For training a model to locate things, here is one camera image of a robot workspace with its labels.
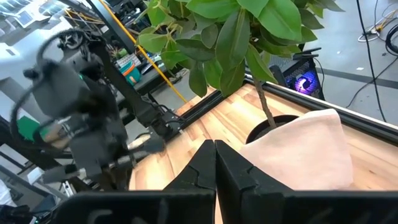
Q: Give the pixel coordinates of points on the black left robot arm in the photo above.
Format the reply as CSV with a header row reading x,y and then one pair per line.
x,y
59,90

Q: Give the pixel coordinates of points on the teal and orange cup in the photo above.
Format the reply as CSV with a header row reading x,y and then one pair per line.
x,y
132,76

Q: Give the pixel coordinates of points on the black table edge rail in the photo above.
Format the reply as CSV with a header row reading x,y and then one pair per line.
x,y
367,124
202,109

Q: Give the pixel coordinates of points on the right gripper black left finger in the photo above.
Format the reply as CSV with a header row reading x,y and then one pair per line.
x,y
199,177

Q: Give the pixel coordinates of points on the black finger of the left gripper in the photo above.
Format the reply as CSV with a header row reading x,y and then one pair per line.
x,y
155,144

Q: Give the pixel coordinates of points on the green flat object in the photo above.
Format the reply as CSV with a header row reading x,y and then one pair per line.
x,y
28,127

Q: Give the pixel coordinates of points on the black diagonal frame post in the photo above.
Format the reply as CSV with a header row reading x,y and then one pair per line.
x,y
140,102

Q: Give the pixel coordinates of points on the computer case with purple light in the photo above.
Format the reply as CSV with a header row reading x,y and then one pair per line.
x,y
306,82

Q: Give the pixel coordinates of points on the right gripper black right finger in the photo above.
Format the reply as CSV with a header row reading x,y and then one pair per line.
x,y
233,180

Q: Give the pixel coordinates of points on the green potted plant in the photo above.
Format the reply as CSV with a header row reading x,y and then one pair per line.
x,y
233,37

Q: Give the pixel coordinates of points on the pink cloth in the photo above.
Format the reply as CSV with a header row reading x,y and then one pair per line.
x,y
304,149

